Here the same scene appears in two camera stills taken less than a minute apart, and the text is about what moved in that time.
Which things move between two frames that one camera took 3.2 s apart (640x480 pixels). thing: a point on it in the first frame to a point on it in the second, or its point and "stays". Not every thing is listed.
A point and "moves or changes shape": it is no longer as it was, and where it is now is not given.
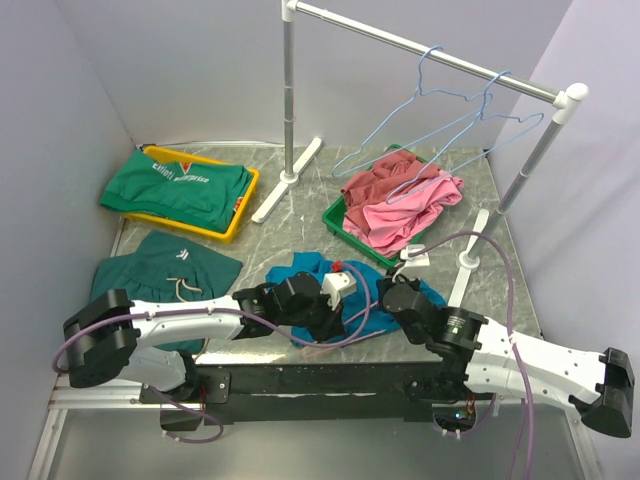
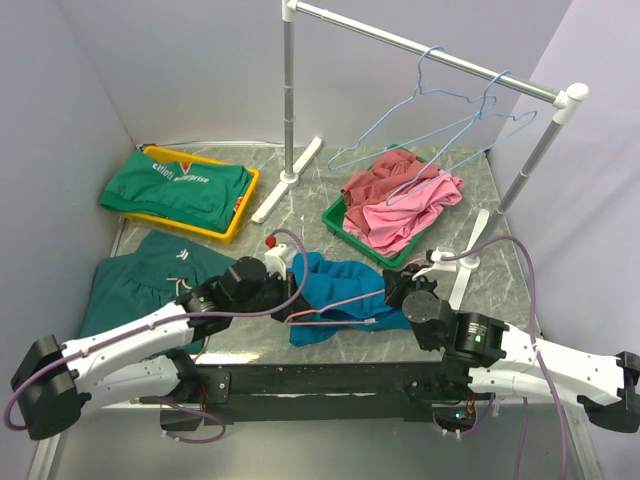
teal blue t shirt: x=366 y=314 moves or changes shape
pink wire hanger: x=305 y=352 moves or changes shape
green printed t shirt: x=203 y=195 stays
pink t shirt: x=394 y=227 stays
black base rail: x=246 y=393 stays
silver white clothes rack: x=566 y=98 stays
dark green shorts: x=164 y=267 stays
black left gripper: x=332 y=325 to x=297 y=305
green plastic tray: x=336 y=215 stays
